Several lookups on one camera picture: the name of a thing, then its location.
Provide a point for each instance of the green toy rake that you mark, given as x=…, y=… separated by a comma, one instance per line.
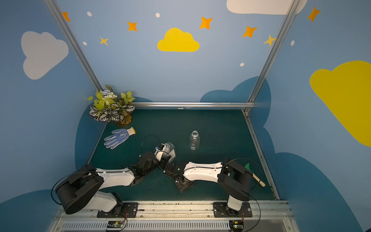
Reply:
x=247, y=166

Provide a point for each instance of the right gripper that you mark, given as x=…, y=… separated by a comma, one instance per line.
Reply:
x=168, y=169

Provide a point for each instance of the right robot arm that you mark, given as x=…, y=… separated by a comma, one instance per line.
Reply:
x=234, y=178

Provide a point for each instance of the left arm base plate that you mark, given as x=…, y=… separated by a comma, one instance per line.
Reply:
x=121, y=210

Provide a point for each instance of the artificial potted plant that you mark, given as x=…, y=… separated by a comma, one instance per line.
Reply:
x=107, y=106

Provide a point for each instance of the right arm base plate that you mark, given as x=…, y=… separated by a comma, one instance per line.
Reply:
x=221, y=210

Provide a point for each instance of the right controller board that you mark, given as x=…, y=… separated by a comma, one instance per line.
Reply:
x=236, y=226

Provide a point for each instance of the aluminium frame post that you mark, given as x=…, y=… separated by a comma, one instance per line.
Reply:
x=65, y=28
x=286, y=24

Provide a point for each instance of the aluminium front rail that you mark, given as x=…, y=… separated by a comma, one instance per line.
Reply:
x=181, y=216

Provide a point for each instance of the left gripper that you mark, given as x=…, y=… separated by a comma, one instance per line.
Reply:
x=159, y=162

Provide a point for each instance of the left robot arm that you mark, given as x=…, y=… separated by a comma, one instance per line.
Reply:
x=83, y=189

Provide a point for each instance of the blue dotted work glove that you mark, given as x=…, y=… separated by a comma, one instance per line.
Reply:
x=118, y=137

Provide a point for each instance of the aluminium back frame bar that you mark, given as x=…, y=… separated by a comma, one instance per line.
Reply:
x=194, y=105

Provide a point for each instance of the controller board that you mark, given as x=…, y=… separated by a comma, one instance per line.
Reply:
x=236, y=226
x=115, y=225

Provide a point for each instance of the right aluminium frame post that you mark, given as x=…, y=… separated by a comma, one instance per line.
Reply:
x=286, y=24

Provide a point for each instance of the left aluminium frame post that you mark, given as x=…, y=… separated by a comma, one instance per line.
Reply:
x=65, y=28

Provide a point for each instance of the square clear plastic bottle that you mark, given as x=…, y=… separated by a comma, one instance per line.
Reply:
x=168, y=151

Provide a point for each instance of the round clear plastic bottle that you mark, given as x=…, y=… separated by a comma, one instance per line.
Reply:
x=194, y=140

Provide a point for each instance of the left controller board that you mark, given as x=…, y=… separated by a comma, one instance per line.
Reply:
x=115, y=225

